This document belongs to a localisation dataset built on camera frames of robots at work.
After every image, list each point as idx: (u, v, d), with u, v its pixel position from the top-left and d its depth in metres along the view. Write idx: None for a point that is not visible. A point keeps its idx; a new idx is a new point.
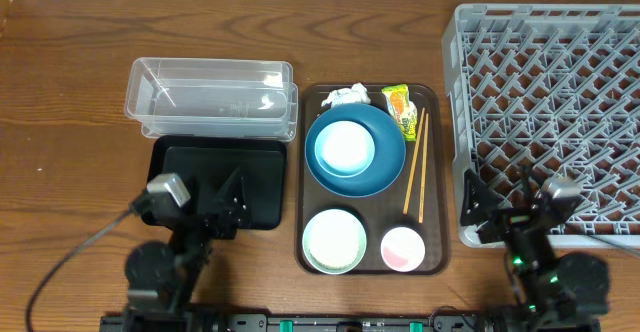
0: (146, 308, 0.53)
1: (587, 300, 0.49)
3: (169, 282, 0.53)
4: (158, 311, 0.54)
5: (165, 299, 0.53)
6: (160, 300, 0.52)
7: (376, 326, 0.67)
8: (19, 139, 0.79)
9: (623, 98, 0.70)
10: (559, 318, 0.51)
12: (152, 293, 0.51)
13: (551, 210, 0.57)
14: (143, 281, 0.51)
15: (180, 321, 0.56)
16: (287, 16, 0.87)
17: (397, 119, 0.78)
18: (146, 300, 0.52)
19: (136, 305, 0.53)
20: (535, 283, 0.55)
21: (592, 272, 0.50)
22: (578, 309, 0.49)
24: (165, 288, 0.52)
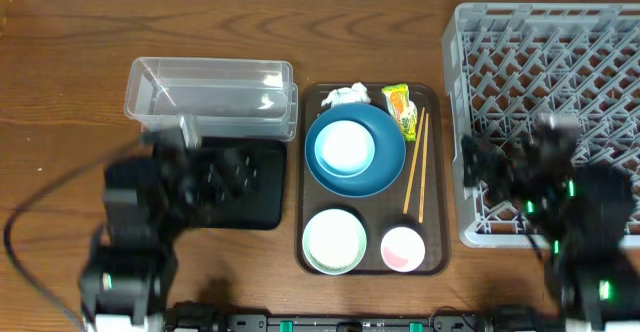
0: (121, 224, 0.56)
1: (612, 205, 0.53)
3: (143, 185, 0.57)
4: (133, 229, 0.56)
5: (143, 205, 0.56)
6: (135, 203, 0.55)
7: (376, 326, 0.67)
8: (19, 138, 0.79)
9: (624, 98, 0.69)
10: (586, 236, 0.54)
12: (133, 196, 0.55)
13: (550, 143, 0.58)
14: (121, 182, 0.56)
15: (154, 253, 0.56)
16: (287, 16, 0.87)
17: (397, 119, 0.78)
18: (120, 205, 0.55)
19: (114, 221, 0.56)
20: (570, 214, 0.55)
21: (611, 178, 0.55)
22: (599, 220, 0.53)
24: (144, 194, 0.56)
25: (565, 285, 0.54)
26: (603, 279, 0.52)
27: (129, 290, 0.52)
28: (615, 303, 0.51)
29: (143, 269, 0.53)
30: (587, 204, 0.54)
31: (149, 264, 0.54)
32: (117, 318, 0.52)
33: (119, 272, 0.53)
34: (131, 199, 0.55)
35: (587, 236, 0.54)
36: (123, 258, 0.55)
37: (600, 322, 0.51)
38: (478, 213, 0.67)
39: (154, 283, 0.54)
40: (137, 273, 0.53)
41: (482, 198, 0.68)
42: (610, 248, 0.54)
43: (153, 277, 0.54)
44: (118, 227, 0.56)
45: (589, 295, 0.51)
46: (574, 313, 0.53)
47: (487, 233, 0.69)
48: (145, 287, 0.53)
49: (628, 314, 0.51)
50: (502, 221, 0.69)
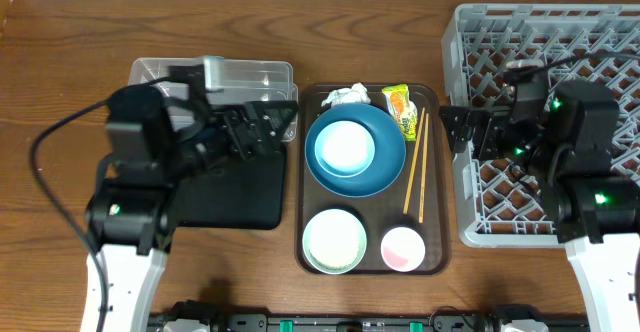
0: (126, 156, 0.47)
1: (595, 107, 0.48)
3: (151, 130, 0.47)
4: (140, 162, 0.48)
5: (143, 140, 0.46)
6: (140, 136, 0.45)
7: (376, 326, 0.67)
8: (19, 138, 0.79)
9: (624, 98, 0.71)
10: (574, 145, 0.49)
12: (133, 125, 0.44)
13: (520, 79, 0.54)
14: (125, 110, 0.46)
15: (166, 187, 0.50)
16: (287, 16, 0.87)
17: (397, 119, 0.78)
18: (125, 136, 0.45)
19: (116, 154, 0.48)
20: (555, 133, 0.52)
21: (588, 87, 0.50)
22: (583, 129, 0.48)
24: (149, 131, 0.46)
25: (561, 200, 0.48)
26: (596, 191, 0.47)
27: (134, 223, 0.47)
28: (612, 210, 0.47)
29: (152, 204, 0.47)
30: (572, 117, 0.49)
31: (158, 197, 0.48)
32: (125, 248, 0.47)
33: (126, 201, 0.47)
34: (133, 129, 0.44)
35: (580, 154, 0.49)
36: (133, 193, 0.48)
37: (597, 234, 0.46)
38: (478, 213, 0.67)
39: (162, 220, 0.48)
40: (145, 207, 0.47)
41: (482, 198, 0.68)
42: (606, 160, 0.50)
43: (163, 213, 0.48)
44: (126, 158, 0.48)
45: (587, 206, 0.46)
46: (571, 229, 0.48)
47: (487, 233, 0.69)
48: (151, 221, 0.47)
49: (621, 223, 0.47)
50: (502, 221, 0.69)
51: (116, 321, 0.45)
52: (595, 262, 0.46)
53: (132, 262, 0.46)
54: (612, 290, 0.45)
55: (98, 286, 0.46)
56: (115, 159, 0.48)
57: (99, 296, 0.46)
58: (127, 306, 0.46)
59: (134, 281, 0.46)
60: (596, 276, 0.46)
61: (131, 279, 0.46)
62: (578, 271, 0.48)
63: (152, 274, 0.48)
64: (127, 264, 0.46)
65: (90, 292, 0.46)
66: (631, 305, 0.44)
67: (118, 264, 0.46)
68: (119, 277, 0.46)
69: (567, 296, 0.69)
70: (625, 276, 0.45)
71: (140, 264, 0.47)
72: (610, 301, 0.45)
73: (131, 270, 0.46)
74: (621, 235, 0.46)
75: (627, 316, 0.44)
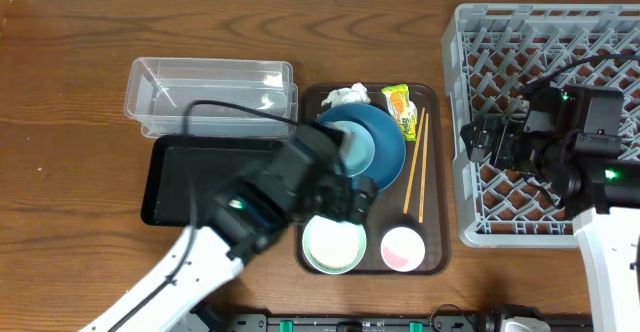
0: (274, 183, 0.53)
1: (602, 95, 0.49)
3: (314, 168, 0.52)
4: (281, 190, 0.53)
5: (302, 174, 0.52)
6: (303, 168, 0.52)
7: (375, 326, 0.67)
8: (19, 139, 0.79)
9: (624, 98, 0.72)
10: (583, 128, 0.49)
12: (306, 158, 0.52)
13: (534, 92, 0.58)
14: (304, 145, 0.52)
15: (279, 215, 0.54)
16: (287, 16, 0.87)
17: (397, 119, 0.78)
18: (288, 169, 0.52)
19: (275, 167, 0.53)
20: (565, 125, 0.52)
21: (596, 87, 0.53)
22: (591, 112, 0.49)
24: (311, 168, 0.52)
25: (572, 174, 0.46)
26: (606, 166, 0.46)
27: (241, 228, 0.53)
28: (622, 185, 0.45)
29: (261, 222, 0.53)
30: (579, 105, 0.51)
31: (272, 217, 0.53)
32: (220, 242, 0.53)
33: (252, 201, 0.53)
34: (304, 164, 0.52)
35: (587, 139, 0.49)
36: (261, 202, 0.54)
37: (604, 203, 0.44)
38: (478, 213, 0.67)
39: (260, 239, 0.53)
40: (255, 220, 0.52)
41: (482, 198, 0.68)
42: (616, 147, 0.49)
43: (262, 233, 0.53)
44: (278, 175, 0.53)
45: (596, 178, 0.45)
46: (579, 203, 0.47)
47: (487, 233, 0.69)
48: (251, 234, 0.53)
49: (631, 200, 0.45)
50: (502, 221, 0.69)
51: (175, 295, 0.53)
52: (600, 233, 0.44)
53: (216, 260, 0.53)
54: (614, 260, 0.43)
55: (178, 258, 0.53)
56: (269, 172, 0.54)
57: (174, 267, 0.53)
58: (189, 290, 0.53)
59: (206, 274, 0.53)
60: (599, 245, 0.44)
61: (204, 272, 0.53)
62: (583, 242, 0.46)
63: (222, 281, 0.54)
64: (212, 260, 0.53)
65: (170, 258, 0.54)
66: (632, 275, 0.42)
67: (205, 253, 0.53)
68: (199, 264, 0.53)
69: (567, 296, 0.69)
70: (628, 247, 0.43)
71: (221, 269, 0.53)
72: (612, 269, 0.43)
73: (214, 268, 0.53)
74: (629, 209, 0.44)
75: (626, 286, 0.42)
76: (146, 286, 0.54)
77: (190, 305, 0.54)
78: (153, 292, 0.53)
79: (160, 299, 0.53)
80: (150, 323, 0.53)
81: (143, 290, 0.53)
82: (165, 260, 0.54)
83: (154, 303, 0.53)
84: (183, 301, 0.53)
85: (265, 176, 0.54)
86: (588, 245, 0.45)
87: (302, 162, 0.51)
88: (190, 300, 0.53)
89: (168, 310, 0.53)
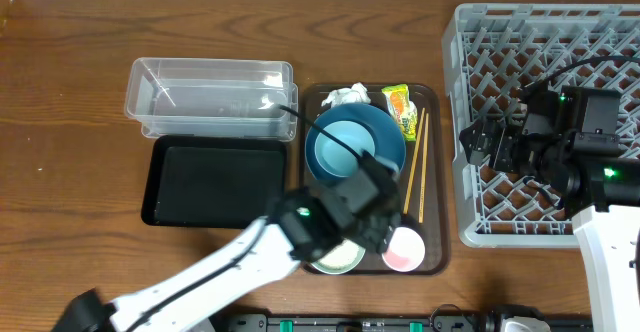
0: (339, 204, 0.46)
1: (599, 95, 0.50)
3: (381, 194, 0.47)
4: (345, 213, 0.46)
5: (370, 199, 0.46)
6: (372, 195, 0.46)
7: (376, 326, 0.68)
8: (20, 139, 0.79)
9: (624, 98, 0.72)
10: (582, 128, 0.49)
12: (374, 188, 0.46)
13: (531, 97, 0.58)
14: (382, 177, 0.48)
15: (336, 236, 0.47)
16: (287, 16, 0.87)
17: (397, 119, 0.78)
18: (361, 194, 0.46)
19: (342, 186, 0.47)
20: (564, 126, 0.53)
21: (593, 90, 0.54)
22: (589, 111, 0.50)
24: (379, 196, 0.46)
25: (571, 173, 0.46)
26: (606, 164, 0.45)
27: (300, 234, 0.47)
28: (621, 183, 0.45)
29: (321, 239, 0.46)
30: (576, 106, 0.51)
31: (329, 236, 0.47)
32: (283, 243, 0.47)
33: (316, 214, 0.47)
34: (372, 194, 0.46)
35: (585, 138, 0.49)
36: (322, 220, 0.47)
37: (604, 201, 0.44)
38: (478, 213, 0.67)
39: (316, 252, 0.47)
40: (315, 234, 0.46)
41: (482, 198, 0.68)
42: (613, 148, 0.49)
43: (320, 247, 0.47)
44: (342, 196, 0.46)
45: (595, 177, 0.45)
46: (578, 202, 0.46)
47: (487, 233, 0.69)
48: (307, 245, 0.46)
49: (630, 198, 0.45)
50: (502, 221, 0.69)
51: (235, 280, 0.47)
52: (599, 231, 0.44)
53: (282, 258, 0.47)
54: (614, 258, 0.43)
55: (246, 245, 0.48)
56: (334, 190, 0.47)
57: (242, 251, 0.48)
58: (249, 279, 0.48)
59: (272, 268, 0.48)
60: (599, 244, 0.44)
61: (271, 266, 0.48)
62: (583, 242, 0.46)
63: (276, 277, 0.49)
64: (280, 256, 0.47)
65: (237, 243, 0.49)
66: (631, 273, 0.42)
67: (274, 246, 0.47)
68: (268, 255, 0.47)
69: (567, 297, 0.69)
70: (627, 245, 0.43)
71: (286, 265, 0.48)
72: (612, 269, 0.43)
73: (279, 264, 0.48)
74: (627, 208, 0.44)
75: (626, 284, 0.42)
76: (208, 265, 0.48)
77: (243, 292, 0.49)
78: (216, 273, 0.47)
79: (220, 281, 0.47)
80: (203, 303, 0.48)
81: (204, 267, 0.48)
82: (229, 242, 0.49)
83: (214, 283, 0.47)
84: (242, 288, 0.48)
85: (329, 192, 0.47)
86: (588, 244, 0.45)
87: (369, 193, 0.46)
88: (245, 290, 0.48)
89: (223, 294, 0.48)
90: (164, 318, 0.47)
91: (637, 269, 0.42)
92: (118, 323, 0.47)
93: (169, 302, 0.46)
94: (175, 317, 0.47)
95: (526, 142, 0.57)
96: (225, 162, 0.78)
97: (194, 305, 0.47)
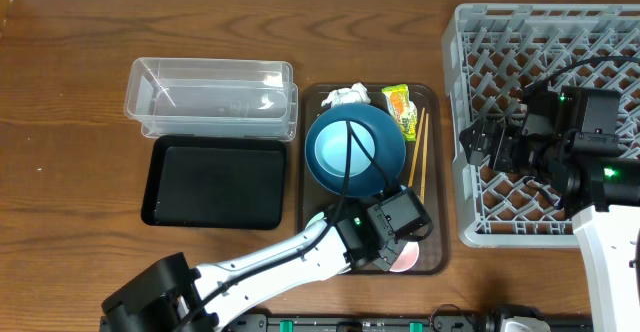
0: (384, 220, 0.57)
1: (599, 95, 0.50)
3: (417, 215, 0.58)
4: (387, 227, 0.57)
5: (410, 219, 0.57)
6: (411, 215, 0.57)
7: (376, 326, 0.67)
8: (19, 139, 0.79)
9: (623, 98, 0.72)
10: (581, 127, 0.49)
12: (413, 213, 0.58)
13: (531, 98, 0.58)
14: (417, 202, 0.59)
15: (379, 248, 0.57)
16: (287, 16, 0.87)
17: (397, 119, 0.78)
18: (403, 212, 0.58)
19: (387, 206, 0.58)
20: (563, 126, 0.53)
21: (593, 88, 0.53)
22: (588, 111, 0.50)
24: (415, 217, 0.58)
25: (571, 173, 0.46)
26: (606, 164, 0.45)
27: (351, 241, 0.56)
28: (621, 183, 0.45)
29: (367, 248, 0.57)
30: (576, 105, 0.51)
31: (372, 248, 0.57)
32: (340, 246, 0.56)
33: (365, 226, 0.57)
34: (411, 217, 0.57)
35: (585, 137, 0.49)
36: (369, 232, 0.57)
37: (604, 201, 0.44)
38: (478, 213, 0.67)
39: (359, 261, 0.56)
40: (362, 242, 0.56)
41: (482, 198, 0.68)
42: (613, 149, 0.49)
43: (364, 256, 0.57)
44: (386, 214, 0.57)
45: (595, 177, 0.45)
46: (578, 202, 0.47)
47: (487, 233, 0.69)
48: (355, 252, 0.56)
49: (631, 198, 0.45)
50: (502, 221, 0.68)
51: (301, 267, 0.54)
52: (599, 231, 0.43)
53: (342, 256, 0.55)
54: (614, 258, 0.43)
55: (312, 238, 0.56)
56: (380, 208, 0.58)
57: (308, 241, 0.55)
58: (311, 270, 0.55)
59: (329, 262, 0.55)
60: (599, 244, 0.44)
61: (333, 261, 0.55)
62: (583, 242, 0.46)
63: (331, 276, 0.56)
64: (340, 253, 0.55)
65: (302, 237, 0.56)
66: (631, 272, 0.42)
67: (335, 243, 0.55)
68: (329, 249, 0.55)
69: (568, 297, 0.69)
70: (628, 245, 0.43)
71: (343, 263, 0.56)
72: (612, 270, 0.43)
73: (338, 260, 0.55)
74: (628, 208, 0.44)
75: (627, 285, 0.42)
76: (278, 250, 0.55)
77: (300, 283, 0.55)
78: (286, 256, 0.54)
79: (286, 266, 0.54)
80: (272, 284, 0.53)
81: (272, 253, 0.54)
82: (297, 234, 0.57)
83: (284, 265, 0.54)
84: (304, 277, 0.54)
85: (375, 208, 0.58)
86: (588, 244, 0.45)
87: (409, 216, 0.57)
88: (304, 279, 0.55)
89: (289, 279, 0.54)
90: (238, 291, 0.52)
91: (637, 269, 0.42)
92: (198, 289, 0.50)
93: (246, 275, 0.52)
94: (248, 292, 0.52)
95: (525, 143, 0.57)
96: (226, 162, 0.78)
97: (264, 285, 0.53)
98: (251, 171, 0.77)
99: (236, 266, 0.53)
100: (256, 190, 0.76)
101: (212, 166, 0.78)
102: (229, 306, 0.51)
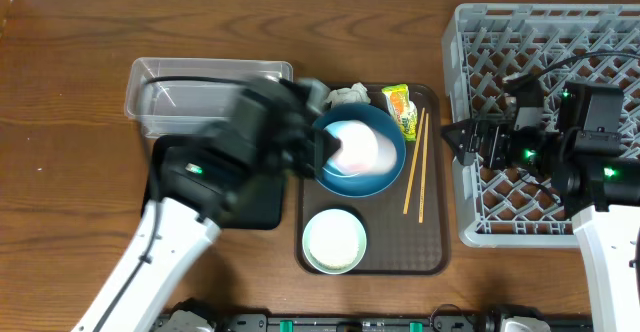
0: (225, 140, 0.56)
1: (603, 93, 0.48)
3: (260, 116, 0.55)
4: (234, 146, 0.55)
5: (257, 122, 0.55)
6: (256, 118, 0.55)
7: (376, 326, 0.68)
8: (19, 139, 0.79)
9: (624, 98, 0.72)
10: (583, 126, 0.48)
12: (254, 106, 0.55)
13: (518, 88, 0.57)
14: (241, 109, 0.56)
15: (243, 175, 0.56)
16: (287, 16, 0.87)
17: (397, 119, 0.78)
18: (240, 117, 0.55)
19: (232, 123, 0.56)
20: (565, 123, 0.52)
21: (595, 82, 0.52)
22: (592, 110, 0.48)
24: (262, 116, 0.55)
25: (570, 174, 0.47)
26: (606, 164, 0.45)
27: (205, 189, 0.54)
28: (621, 183, 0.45)
29: (223, 181, 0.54)
30: (579, 103, 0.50)
31: (231, 176, 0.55)
32: (186, 209, 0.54)
33: (210, 165, 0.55)
34: (254, 111, 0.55)
35: (588, 137, 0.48)
36: (223, 163, 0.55)
37: (604, 201, 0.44)
38: (478, 213, 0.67)
39: (228, 197, 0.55)
40: (215, 182, 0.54)
41: (482, 198, 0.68)
42: (616, 147, 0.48)
43: (229, 191, 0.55)
44: (234, 130, 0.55)
45: (595, 176, 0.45)
46: (579, 202, 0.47)
47: (487, 233, 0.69)
48: (217, 193, 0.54)
49: (630, 198, 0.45)
50: (502, 221, 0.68)
51: (152, 271, 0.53)
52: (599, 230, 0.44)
53: (189, 222, 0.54)
54: (613, 257, 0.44)
55: (148, 235, 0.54)
56: (224, 130, 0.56)
57: (145, 242, 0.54)
58: (165, 262, 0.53)
59: (180, 242, 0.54)
60: (598, 244, 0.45)
61: (178, 240, 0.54)
62: (583, 243, 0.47)
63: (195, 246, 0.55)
64: (184, 225, 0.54)
65: (139, 238, 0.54)
66: (631, 273, 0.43)
67: (168, 224, 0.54)
68: (170, 229, 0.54)
69: (567, 296, 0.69)
70: (627, 245, 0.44)
71: (190, 232, 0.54)
72: (612, 269, 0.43)
73: (186, 232, 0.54)
74: (627, 208, 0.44)
75: (628, 284, 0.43)
76: (121, 276, 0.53)
77: (172, 274, 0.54)
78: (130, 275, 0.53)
79: (138, 279, 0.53)
80: (134, 304, 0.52)
81: (120, 275, 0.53)
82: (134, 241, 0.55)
83: (137, 279, 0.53)
84: (164, 272, 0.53)
85: (218, 136, 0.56)
86: (588, 245, 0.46)
87: (252, 116, 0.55)
88: (171, 272, 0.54)
89: (149, 288, 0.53)
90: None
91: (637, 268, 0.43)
92: None
93: (104, 320, 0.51)
94: (121, 326, 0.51)
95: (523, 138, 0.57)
96: None
97: (135, 305, 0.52)
98: None
99: (85, 324, 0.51)
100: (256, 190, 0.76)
101: None
102: None
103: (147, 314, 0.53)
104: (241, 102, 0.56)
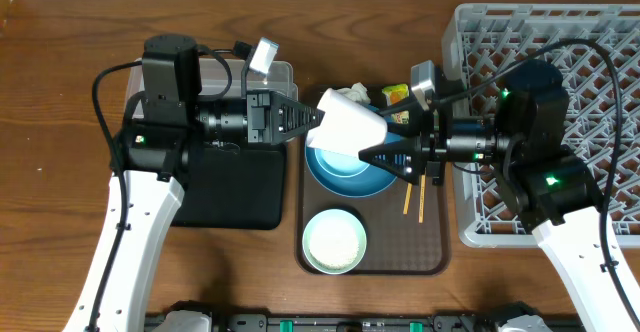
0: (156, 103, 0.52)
1: (546, 97, 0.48)
3: (180, 71, 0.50)
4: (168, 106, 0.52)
5: (176, 79, 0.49)
6: (172, 74, 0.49)
7: (376, 326, 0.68)
8: (18, 139, 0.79)
9: (623, 98, 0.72)
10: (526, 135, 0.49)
12: (164, 62, 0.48)
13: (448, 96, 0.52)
14: (150, 69, 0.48)
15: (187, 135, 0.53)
16: (286, 16, 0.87)
17: (397, 119, 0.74)
18: (155, 79, 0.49)
19: (150, 89, 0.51)
20: (506, 127, 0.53)
21: (542, 72, 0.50)
22: (539, 119, 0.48)
24: (178, 71, 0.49)
25: (517, 192, 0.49)
26: (546, 174, 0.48)
27: (154, 155, 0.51)
28: (564, 190, 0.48)
29: (174, 139, 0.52)
30: (525, 107, 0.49)
31: (180, 134, 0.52)
32: (144, 175, 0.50)
33: (150, 133, 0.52)
34: (164, 67, 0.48)
35: (531, 144, 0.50)
36: (163, 128, 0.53)
37: (558, 215, 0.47)
38: (478, 213, 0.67)
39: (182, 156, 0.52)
40: (166, 142, 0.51)
41: (482, 198, 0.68)
42: (557, 144, 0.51)
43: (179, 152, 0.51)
44: (159, 94, 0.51)
45: (541, 190, 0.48)
46: (533, 217, 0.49)
47: (487, 233, 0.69)
48: (170, 154, 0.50)
49: (576, 199, 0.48)
50: (502, 221, 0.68)
51: (134, 238, 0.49)
52: (561, 244, 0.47)
53: (153, 183, 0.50)
54: (585, 266, 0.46)
55: (119, 206, 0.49)
56: (149, 98, 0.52)
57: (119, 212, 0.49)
58: (144, 225, 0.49)
59: (152, 202, 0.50)
60: (565, 256, 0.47)
61: (150, 201, 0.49)
62: (549, 255, 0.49)
63: (170, 201, 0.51)
64: (149, 188, 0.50)
65: (110, 212, 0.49)
66: (603, 276, 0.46)
67: (140, 188, 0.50)
68: (140, 191, 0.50)
69: (567, 296, 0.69)
70: (593, 249, 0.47)
71: (160, 191, 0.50)
72: (585, 276, 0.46)
73: (153, 193, 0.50)
74: (581, 211, 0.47)
75: (602, 288, 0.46)
76: (102, 253, 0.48)
77: (154, 238, 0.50)
78: (113, 247, 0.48)
79: (122, 250, 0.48)
80: (125, 277, 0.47)
81: (102, 254, 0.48)
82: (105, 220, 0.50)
83: (119, 252, 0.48)
84: (146, 237, 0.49)
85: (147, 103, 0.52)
86: (555, 257, 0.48)
87: (162, 70, 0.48)
88: (152, 236, 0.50)
89: (136, 254, 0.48)
90: (108, 312, 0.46)
91: (608, 272, 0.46)
92: None
93: (101, 295, 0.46)
94: (119, 305, 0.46)
95: (465, 135, 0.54)
96: (220, 159, 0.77)
97: (125, 279, 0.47)
98: (250, 172, 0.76)
99: (85, 303, 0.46)
100: (254, 189, 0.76)
101: (207, 165, 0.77)
102: (114, 325, 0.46)
103: (141, 280, 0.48)
104: (146, 66, 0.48)
